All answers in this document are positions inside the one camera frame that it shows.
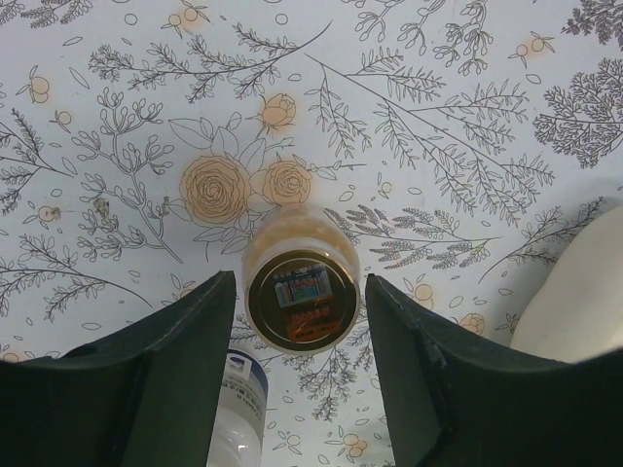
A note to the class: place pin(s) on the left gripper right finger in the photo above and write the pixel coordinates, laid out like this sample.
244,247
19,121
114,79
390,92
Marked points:
453,398

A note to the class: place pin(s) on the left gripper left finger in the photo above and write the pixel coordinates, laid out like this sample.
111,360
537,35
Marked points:
143,396

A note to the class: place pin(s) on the amber pill bottle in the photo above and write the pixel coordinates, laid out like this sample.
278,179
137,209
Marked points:
300,281

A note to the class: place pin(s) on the white blue pill bottle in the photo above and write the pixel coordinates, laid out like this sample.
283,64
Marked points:
239,424

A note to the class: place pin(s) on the white radish with leaves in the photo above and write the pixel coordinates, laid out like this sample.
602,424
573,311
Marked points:
577,313

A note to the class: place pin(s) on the floral table mat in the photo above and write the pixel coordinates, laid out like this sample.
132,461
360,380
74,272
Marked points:
390,104

